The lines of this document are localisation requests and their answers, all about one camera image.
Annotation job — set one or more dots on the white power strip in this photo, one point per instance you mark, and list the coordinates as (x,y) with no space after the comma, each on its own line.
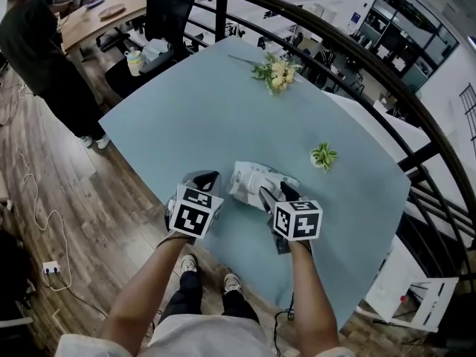
(51,267)

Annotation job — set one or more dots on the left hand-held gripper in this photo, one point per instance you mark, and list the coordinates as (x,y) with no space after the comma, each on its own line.
(193,218)

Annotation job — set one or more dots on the person's black trousers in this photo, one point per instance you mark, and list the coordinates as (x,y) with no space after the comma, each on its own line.
(189,292)

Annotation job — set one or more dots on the black metal railing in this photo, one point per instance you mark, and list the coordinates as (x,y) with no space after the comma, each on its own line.
(372,61)

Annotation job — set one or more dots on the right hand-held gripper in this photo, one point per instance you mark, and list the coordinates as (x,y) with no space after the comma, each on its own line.
(297,221)

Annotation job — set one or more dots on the person's left forearm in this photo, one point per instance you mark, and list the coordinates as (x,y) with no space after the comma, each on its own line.
(148,292)

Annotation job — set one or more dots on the person's left white shoe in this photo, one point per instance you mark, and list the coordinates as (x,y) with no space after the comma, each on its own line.
(189,263)

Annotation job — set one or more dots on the white plastic bag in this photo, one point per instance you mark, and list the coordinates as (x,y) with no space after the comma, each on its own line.
(156,50)

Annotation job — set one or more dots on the person's right white shoe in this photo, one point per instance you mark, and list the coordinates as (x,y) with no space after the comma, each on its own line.
(232,283)

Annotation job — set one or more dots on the person's right forearm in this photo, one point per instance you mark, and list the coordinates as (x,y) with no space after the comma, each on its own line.
(312,299)

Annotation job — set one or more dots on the white cabinet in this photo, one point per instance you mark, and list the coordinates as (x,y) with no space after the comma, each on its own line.
(409,296)

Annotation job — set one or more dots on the yellow flower bouquet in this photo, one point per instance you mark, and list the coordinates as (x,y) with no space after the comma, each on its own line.
(277,73)

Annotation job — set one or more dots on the person's white shoe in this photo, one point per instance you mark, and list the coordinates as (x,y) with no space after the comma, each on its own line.
(189,263)
(232,283)

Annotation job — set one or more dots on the wooden desk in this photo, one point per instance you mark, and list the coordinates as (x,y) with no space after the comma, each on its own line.
(93,22)

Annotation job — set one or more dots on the black office chair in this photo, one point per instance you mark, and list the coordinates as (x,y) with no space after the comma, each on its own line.
(163,24)

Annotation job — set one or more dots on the white wet wipe pack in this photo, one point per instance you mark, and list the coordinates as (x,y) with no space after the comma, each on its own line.
(247,182)

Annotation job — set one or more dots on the round wooden plate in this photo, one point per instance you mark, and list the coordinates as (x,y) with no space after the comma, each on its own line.
(112,10)

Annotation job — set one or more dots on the small potted green plant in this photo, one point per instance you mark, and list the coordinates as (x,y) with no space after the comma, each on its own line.
(323,156)

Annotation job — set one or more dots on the person's white shirt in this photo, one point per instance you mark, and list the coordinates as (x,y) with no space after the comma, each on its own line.
(208,338)

